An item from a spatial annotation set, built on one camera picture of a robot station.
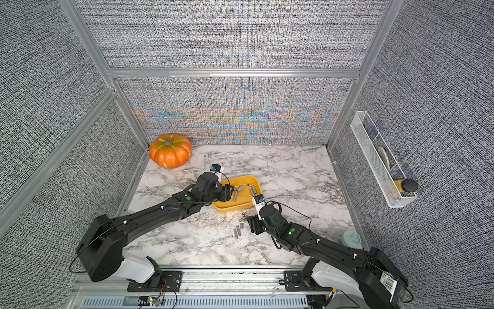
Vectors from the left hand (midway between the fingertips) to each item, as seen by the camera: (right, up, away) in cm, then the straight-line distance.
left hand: (233, 186), depth 83 cm
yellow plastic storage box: (+5, -4, +18) cm, 19 cm away
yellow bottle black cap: (+57, +3, -22) cm, 61 cm away
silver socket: (+9, -4, +15) cm, 18 cm away
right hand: (+8, -10, -2) cm, 13 cm away
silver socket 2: (+3, -3, +19) cm, 19 cm away
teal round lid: (+46, -20, -9) cm, 51 cm away
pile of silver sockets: (+2, -20, +4) cm, 21 cm away
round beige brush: (+56, +14, -12) cm, 59 cm away
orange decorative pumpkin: (-34, +17, +19) cm, 42 cm away
